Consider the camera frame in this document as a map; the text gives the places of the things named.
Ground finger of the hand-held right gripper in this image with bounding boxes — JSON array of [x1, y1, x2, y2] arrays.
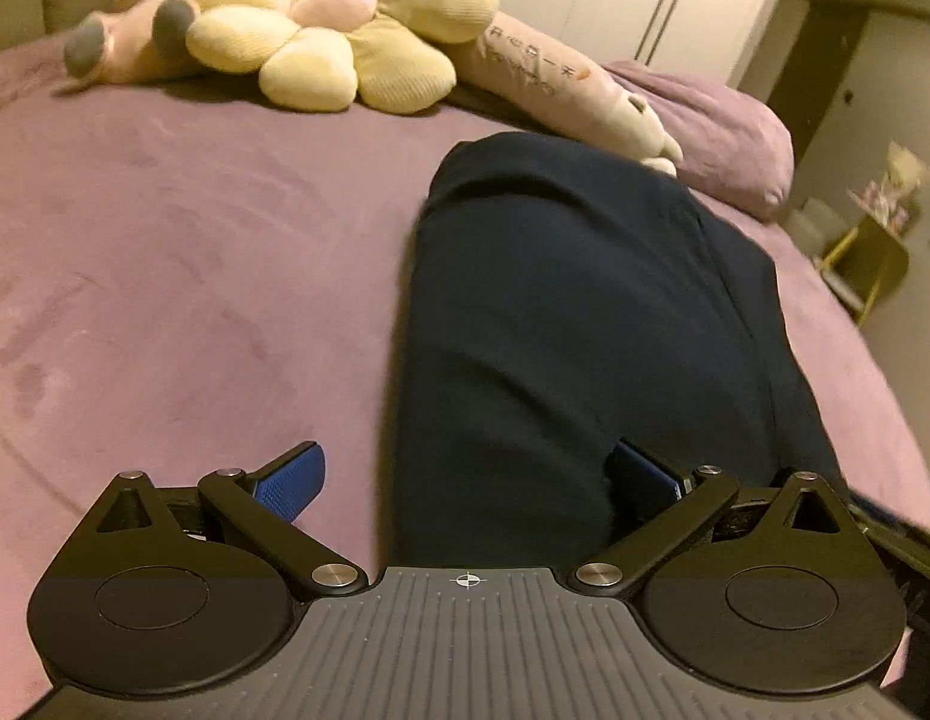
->
[[847, 493, 930, 642]]

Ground yellow side table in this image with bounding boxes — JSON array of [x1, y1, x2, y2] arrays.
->
[[816, 216, 913, 328]]

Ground purple pillow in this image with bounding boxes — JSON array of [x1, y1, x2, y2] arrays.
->
[[606, 60, 795, 223]]

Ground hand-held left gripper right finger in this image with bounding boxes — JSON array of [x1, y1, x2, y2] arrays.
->
[[575, 439, 865, 595]]

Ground pink plush toy grey feet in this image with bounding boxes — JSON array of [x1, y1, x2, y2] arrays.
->
[[63, 0, 265, 86]]

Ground long lilac plush pillow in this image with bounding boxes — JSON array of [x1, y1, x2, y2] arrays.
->
[[441, 10, 685, 178]]

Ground navy blue garment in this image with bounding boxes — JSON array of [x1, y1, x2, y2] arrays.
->
[[390, 130, 850, 572]]

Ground wrapped flower bouquet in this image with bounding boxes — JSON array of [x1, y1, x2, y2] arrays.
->
[[846, 139, 930, 238]]

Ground yellow flower plush cushion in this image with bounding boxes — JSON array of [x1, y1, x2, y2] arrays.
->
[[184, 0, 501, 118]]

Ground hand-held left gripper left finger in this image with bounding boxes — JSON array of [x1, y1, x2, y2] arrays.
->
[[73, 441, 367, 595]]

